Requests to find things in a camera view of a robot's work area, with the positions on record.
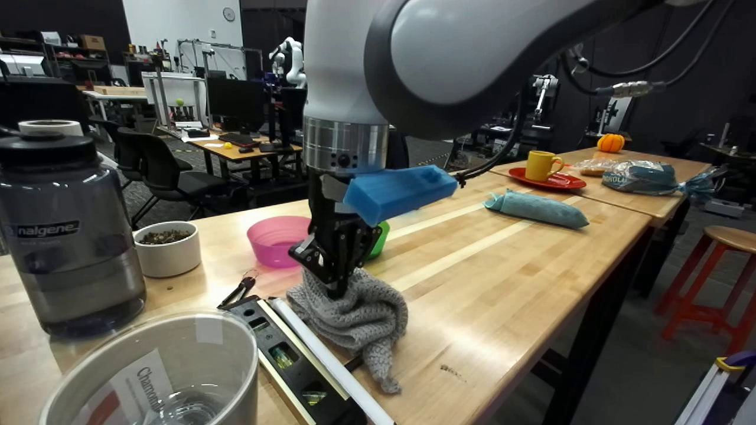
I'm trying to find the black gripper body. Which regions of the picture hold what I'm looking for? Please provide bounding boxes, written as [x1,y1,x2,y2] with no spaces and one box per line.
[304,168,381,273]

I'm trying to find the grey knitted cotton cloth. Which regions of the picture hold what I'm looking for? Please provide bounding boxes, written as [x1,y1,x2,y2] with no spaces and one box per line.
[286,267,411,398]

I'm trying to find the folded teal cloth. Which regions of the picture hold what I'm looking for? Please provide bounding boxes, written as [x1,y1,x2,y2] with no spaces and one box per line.
[482,189,590,230]

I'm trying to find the pink plastic bowl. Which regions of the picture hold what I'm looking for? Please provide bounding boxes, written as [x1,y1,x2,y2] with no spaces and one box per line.
[246,215,313,270]

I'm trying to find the black marker pen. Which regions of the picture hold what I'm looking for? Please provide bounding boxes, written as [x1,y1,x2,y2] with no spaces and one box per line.
[215,273,259,311]

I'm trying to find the black spirit level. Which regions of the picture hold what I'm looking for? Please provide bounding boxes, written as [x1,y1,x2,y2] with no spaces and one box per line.
[223,295,349,425]

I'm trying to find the background wooden desk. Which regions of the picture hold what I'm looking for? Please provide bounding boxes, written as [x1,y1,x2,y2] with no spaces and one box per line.
[168,124,306,189]

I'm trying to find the large white plastic tub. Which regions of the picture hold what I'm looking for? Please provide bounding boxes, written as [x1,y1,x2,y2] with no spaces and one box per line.
[38,309,259,425]

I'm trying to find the small white ceramic bowl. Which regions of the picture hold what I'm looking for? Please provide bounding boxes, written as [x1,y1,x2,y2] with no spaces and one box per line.
[130,219,203,281]

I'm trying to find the wooden workbench black legs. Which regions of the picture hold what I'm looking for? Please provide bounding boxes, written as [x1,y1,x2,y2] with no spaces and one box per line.
[0,165,656,425]
[486,143,710,299]

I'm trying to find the black office chair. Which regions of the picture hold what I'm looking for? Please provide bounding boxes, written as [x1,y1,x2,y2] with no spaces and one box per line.
[115,126,232,228]

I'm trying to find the yellow mug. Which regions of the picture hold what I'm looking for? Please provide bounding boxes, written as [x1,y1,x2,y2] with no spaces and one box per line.
[525,149,568,184]

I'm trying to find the red plate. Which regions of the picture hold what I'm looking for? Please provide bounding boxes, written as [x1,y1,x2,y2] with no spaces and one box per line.
[505,163,590,196]

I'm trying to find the small orange pumpkin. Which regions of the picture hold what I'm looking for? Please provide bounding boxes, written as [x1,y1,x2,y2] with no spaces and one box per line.
[594,129,629,155]

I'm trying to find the clear bag of blue cloths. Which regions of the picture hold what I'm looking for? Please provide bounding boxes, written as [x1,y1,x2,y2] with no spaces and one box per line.
[599,158,681,197]

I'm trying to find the wooden stool red legs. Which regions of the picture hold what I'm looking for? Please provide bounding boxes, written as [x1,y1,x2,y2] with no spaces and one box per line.
[658,221,756,348]

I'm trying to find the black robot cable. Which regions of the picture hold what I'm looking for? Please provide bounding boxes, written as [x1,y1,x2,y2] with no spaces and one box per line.
[453,77,534,184]

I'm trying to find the aluminium frame rail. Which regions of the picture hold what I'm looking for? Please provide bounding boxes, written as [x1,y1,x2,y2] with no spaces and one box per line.
[672,348,756,425]

